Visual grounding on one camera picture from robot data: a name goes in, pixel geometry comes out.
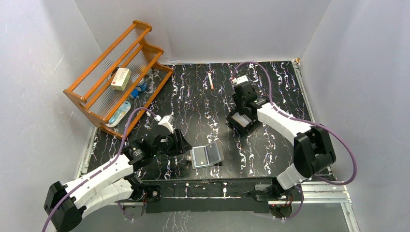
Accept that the silver metal card holder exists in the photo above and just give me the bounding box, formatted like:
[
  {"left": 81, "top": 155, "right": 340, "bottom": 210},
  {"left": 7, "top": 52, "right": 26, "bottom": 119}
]
[{"left": 186, "top": 140, "right": 224, "bottom": 169}]

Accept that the black VIP card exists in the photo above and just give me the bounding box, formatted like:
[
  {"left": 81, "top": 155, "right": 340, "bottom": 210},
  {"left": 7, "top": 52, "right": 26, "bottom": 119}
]
[{"left": 192, "top": 147, "right": 209, "bottom": 168}]

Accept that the black card tray box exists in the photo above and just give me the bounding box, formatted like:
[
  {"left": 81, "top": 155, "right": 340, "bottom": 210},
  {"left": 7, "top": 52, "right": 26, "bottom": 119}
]
[{"left": 226, "top": 108, "right": 255, "bottom": 136}]

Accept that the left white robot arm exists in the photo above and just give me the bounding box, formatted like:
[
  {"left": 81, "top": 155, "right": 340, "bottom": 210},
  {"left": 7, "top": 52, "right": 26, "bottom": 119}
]
[{"left": 42, "top": 129, "right": 192, "bottom": 232}]

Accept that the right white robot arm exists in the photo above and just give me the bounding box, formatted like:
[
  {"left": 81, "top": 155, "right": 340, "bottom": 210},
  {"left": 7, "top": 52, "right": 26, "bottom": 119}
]
[{"left": 227, "top": 81, "right": 337, "bottom": 201}]

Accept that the white card stack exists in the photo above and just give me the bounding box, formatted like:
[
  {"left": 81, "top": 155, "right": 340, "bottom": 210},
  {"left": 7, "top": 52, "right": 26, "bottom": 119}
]
[{"left": 232, "top": 112, "right": 253, "bottom": 128}]

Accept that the pink white pen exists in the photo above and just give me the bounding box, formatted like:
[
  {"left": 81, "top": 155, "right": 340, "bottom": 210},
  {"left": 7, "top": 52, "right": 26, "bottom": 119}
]
[{"left": 207, "top": 72, "right": 214, "bottom": 90}]

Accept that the light blue blister pack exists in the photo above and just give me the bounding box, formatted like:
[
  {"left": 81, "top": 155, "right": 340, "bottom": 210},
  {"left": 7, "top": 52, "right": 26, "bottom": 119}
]
[{"left": 106, "top": 101, "right": 131, "bottom": 128}]

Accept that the orange wooden shelf rack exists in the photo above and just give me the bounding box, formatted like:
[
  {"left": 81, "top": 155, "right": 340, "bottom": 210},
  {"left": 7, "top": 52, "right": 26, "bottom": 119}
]
[{"left": 63, "top": 20, "right": 174, "bottom": 138}]

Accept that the blue small bottle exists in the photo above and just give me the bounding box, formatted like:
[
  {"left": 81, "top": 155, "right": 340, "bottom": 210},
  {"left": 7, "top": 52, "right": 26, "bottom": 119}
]
[{"left": 130, "top": 78, "right": 147, "bottom": 99}]

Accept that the cream medicine box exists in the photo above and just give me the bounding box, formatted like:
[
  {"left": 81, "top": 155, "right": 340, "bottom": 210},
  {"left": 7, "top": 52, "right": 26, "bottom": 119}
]
[{"left": 111, "top": 68, "right": 131, "bottom": 91}]

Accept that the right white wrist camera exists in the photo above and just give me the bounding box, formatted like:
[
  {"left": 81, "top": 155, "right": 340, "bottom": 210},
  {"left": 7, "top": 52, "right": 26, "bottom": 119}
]
[{"left": 232, "top": 75, "right": 249, "bottom": 85}]

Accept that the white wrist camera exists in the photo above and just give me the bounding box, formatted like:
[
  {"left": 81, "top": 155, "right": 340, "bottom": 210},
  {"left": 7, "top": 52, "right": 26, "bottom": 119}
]
[
  {"left": 158, "top": 115, "right": 175, "bottom": 133},
  {"left": 232, "top": 75, "right": 249, "bottom": 85}
]

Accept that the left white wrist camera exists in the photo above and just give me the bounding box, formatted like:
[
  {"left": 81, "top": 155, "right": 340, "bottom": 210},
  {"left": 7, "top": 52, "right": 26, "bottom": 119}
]
[{"left": 158, "top": 115, "right": 175, "bottom": 133}]

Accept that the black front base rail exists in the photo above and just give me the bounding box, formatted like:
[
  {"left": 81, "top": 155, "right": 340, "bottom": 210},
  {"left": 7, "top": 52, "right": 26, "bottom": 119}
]
[{"left": 144, "top": 177, "right": 281, "bottom": 213}]

